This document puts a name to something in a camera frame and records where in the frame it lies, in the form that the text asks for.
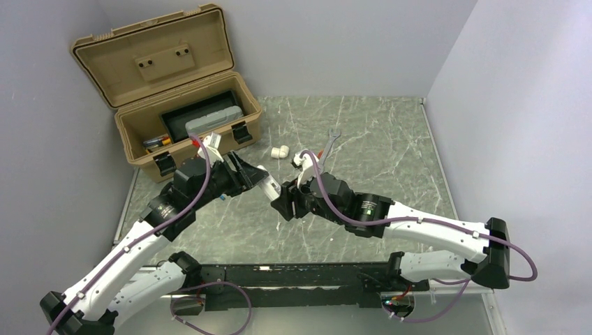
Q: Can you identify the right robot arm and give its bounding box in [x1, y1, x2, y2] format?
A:
[266, 173, 510, 290]

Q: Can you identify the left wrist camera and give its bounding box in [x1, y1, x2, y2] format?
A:
[196, 132, 223, 165]

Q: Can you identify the silver open-end wrench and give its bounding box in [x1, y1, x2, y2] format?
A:
[318, 128, 341, 166]

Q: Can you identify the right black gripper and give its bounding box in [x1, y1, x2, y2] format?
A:
[272, 167, 346, 225]

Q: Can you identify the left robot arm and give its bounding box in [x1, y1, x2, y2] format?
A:
[40, 149, 279, 334]

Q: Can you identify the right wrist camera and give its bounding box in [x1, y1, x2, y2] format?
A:
[293, 150, 318, 188]

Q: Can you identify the purple base cable loop left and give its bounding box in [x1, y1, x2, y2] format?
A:
[170, 281, 253, 335]

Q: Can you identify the grey plastic case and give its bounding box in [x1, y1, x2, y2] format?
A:
[185, 105, 244, 135]

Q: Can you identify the black tray in toolbox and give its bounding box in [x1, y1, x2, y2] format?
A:
[159, 89, 241, 142]

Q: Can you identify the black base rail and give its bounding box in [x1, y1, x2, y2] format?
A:
[186, 262, 429, 311]

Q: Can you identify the tan plastic toolbox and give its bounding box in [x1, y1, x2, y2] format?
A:
[71, 4, 262, 182]

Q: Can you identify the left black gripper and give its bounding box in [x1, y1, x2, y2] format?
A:
[192, 150, 269, 210]

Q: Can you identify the white remote control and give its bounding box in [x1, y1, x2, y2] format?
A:
[257, 165, 281, 202]

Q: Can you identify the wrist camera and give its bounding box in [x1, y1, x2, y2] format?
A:
[293, 150, 318, 188]
[196, 132, 223, 165]

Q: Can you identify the white pvc elbow fitting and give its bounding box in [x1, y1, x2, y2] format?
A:
[270, 145, 290, 159]

